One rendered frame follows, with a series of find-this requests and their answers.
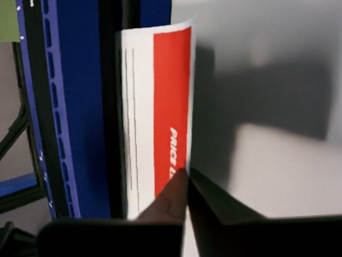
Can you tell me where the white laminating pouch with printed sheet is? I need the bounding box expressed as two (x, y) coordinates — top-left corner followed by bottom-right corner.
(115, 12), (197, 219)

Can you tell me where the blue laminator with black power cord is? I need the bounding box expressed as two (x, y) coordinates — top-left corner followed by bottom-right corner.
(15, 0), (170, 220)

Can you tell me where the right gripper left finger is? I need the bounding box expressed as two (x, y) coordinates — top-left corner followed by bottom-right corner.
(36, 168), (189, 257)

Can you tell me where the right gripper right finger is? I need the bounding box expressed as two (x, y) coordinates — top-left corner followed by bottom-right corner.
(187, 168), (342, 257)

